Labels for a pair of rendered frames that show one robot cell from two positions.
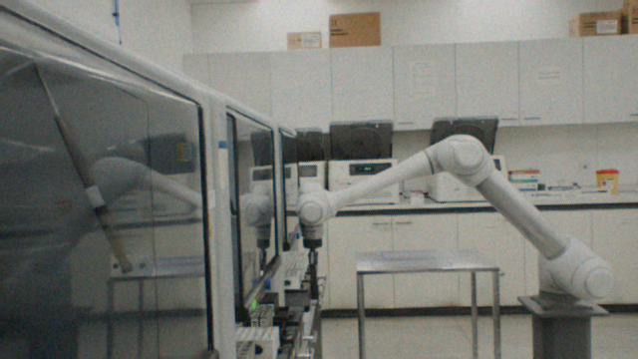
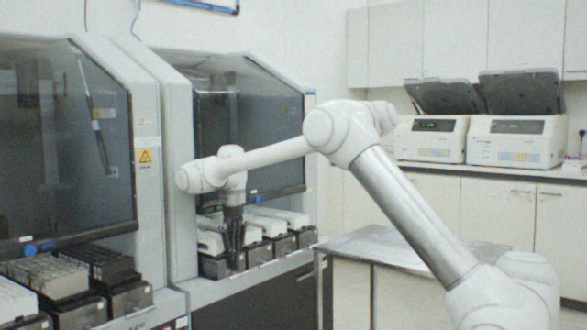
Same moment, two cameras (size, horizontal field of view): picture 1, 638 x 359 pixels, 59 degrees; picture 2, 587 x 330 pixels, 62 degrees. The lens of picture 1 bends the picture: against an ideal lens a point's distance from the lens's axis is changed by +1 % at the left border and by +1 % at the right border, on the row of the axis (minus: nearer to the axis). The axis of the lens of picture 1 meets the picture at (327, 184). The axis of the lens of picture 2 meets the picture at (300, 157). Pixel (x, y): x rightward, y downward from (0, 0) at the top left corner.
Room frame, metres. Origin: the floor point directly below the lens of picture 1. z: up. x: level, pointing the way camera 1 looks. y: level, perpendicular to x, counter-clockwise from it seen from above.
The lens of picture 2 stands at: (0.87, -1.16, 1.35)
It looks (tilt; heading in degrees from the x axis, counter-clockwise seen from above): 6 degrees down; 37
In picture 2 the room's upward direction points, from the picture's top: 1 degrees counter-clockwise
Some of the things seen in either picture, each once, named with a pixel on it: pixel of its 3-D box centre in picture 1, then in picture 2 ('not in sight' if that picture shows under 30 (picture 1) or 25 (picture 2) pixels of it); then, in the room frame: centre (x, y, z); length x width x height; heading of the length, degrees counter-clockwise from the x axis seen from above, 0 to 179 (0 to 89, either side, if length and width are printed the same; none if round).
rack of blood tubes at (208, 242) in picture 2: (261, 282); (198, 241); (2.11, 0.27, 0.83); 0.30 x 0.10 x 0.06; 88
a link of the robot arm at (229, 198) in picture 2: (312, 229); (232, 196); (2.11, 0.07, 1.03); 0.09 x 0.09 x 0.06
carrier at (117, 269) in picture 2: (273, 306); (116, 269); (1.71, 0.18, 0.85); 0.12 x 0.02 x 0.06; 178
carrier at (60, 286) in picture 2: (266, 320); (67, 284); (1.56, 0.19, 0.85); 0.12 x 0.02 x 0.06; 179
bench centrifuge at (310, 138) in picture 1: (293, 167); (441, 119); (4.72, 0.29, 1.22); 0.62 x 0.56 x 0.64; 176
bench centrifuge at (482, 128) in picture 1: (464, 158); not in sight; (4.66, -1.15, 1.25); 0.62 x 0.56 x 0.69; 177
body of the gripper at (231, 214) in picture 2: (312, 249); (233, 216); (2.11, 0.07, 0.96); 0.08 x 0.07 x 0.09; 178
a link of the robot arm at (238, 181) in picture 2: (310, 201); (229, 167); (2.09, 0.07, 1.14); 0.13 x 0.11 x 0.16; 2
